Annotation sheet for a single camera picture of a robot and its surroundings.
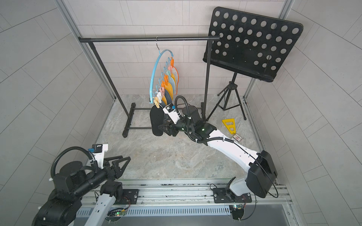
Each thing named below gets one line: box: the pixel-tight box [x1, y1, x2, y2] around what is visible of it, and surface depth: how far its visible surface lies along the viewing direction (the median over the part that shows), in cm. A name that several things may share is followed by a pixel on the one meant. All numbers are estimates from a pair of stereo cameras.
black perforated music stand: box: [205, 6, 304, 122], surface depth 65 cm
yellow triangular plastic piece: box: [222, 118, 237, 135], surface depth 104 cm
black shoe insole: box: [149, 104, 165, 137], surface depth 72 cm
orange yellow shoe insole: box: [164, 82, 173, 101], surface depth 80 cm
